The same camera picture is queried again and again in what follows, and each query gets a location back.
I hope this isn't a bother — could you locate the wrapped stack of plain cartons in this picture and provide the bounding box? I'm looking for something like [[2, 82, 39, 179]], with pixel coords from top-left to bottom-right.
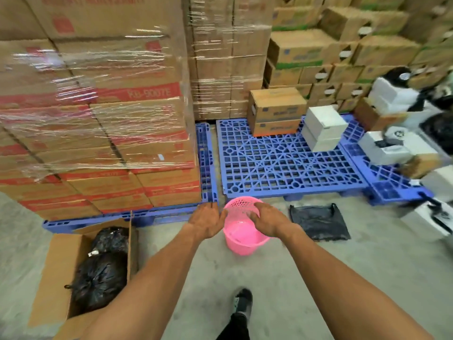
[[182, 0, 273, 121]]

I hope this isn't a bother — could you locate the tilted brown cardboard box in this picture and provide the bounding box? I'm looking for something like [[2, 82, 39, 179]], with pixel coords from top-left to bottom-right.
[[353, 98, 407, 132]]

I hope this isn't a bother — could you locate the orange-printed cardboard box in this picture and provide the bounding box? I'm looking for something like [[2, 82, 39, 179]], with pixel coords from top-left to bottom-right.
[[251, 118, 302, 138]]

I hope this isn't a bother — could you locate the blue plastic pallet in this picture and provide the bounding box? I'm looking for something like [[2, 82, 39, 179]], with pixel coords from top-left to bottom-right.
[[216, 117, 371, 202], [339, 113, 434, 206], [42, 122, 220, 234]]

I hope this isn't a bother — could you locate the flat black plastic bag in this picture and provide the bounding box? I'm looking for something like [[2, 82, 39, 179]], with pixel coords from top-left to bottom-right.
[[289, 203, 352, 242]]

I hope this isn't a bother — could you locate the wrapped stack of red-printed cartons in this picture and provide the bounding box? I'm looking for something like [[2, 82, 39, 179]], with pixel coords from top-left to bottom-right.
[[0, 0, 203, 221]]

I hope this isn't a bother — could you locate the person's black shoe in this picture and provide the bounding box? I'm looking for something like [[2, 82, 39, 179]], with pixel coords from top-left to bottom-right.
[[233, 288, 254, 321]]

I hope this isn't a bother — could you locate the person's right hand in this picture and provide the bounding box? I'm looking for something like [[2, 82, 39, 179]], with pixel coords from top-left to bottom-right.
[[249, 202, 294, 238]]

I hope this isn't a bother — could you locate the small tied black garbage bag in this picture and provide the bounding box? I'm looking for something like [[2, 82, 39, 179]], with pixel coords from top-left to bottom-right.
[[88, 226, 130, 257]]

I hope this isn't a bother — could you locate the person's left forearm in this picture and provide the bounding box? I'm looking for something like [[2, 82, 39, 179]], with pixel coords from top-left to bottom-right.
[[80, 224, 214, 340]]

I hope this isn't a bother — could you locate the open brown cardboard box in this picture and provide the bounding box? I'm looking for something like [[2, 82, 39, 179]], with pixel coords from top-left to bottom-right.
[[28, 212, 139, 340]]

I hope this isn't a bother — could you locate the large tied black garbage bag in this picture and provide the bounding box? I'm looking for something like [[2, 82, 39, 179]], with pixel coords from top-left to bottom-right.
[[64, 252, 129, 314]]

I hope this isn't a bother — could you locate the blue-printed cardboard box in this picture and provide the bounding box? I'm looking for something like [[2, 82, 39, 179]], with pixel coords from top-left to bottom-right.
[[247, 87, 308, 123]]

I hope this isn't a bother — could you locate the stack of green-printed cartons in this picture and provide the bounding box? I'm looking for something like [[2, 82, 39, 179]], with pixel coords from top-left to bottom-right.
[[263, 0, 453, 114]]

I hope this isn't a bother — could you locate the white box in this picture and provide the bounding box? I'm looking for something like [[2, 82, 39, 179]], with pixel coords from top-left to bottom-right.
[[304, 105, 349, 140], [301, 124, 343, 153]]

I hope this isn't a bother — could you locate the person's left hand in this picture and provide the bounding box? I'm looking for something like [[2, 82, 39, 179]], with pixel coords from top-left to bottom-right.
[[188, 203, 228, 241]]

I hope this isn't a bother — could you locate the pile of white boxes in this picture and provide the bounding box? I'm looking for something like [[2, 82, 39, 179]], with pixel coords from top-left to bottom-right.
[[358, 76, 453, 242]]

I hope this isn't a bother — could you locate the person's right forearm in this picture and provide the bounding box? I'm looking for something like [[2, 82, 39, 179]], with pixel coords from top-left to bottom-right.
[[274, 223, 436, 340]]

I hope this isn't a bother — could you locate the pink plastic basket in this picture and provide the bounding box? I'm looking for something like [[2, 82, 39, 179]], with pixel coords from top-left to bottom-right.
[[223, 196, 271, 256]]

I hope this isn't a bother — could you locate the person's leg in black trousers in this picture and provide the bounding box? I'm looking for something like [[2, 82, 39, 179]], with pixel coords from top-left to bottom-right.
[[215, 312, 250, 340]]

